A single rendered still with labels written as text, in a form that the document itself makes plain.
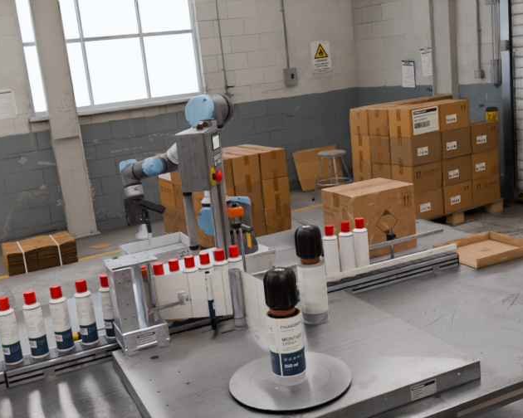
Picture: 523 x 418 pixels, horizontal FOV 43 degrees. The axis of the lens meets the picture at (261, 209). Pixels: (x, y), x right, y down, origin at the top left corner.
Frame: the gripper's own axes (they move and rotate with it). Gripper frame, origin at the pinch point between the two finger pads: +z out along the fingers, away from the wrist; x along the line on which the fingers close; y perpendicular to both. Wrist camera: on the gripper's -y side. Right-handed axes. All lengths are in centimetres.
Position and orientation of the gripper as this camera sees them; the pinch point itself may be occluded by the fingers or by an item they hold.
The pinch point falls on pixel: (150, 241)
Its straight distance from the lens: 285.0
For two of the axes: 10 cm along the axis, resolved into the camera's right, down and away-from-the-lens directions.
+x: 3.8, -1.4, -9.2
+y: -9.0, 1.9, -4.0
